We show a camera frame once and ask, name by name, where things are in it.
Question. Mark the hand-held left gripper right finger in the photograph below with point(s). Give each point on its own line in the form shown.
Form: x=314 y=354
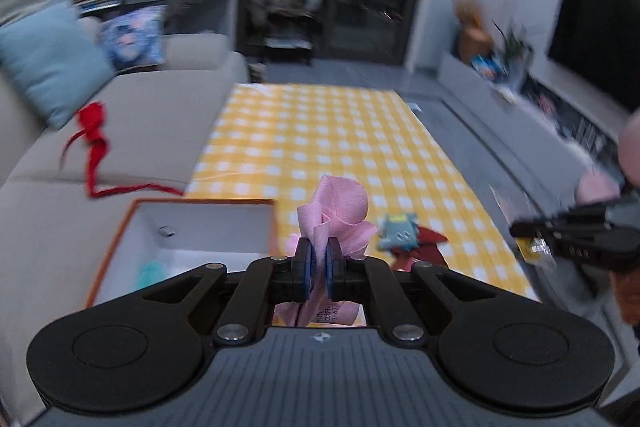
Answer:
x=331 y=274

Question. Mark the potted plant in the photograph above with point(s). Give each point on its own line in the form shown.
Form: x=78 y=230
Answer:
x=515 y=57

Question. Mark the beige sofa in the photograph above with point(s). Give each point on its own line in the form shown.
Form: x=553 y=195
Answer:
x=150 y=107

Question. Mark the golden vase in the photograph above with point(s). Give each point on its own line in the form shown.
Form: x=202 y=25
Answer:
x=475 y=42

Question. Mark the yellow checkered tablecloth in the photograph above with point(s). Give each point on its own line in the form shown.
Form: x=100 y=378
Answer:
x=325 y=132

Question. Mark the orange cardboard box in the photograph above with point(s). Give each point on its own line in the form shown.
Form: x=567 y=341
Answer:
x=200 y=232

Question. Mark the clear plastic bag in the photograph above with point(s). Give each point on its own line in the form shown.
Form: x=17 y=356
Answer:
x=535 y=252

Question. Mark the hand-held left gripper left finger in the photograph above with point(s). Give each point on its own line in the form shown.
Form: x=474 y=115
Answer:
x=303 y=274

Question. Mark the white TV cabinet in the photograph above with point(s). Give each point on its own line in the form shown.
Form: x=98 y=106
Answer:
x=470 y=82

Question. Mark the black television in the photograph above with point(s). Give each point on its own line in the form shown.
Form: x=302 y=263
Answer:
x=600 y=37

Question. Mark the light blue cushion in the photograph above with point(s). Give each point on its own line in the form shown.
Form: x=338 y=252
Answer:
x=45 y=57

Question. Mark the red ribbon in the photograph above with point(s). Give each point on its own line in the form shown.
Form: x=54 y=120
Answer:
x=95 y=122

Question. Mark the dark red cloth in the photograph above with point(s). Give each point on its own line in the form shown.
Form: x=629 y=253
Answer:
x=425 y=239

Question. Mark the blue grey plush toy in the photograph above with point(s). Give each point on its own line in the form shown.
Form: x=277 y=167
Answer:
x=397 y=234

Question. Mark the metal rack shelf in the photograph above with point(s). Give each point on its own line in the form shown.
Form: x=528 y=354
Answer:
x=290 y=42

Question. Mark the person's right hand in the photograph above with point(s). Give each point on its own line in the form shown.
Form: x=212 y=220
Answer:
x=631 y=152

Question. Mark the blue packet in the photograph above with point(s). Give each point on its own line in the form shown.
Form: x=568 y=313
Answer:
x=485 y=67

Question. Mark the blue printed cushion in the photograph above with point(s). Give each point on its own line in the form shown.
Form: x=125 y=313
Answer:
x=130 y=37

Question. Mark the pink cloth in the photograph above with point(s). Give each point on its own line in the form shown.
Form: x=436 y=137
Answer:
x=340 y=207

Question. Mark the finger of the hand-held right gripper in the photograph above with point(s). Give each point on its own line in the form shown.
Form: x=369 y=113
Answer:
x=545 y=227

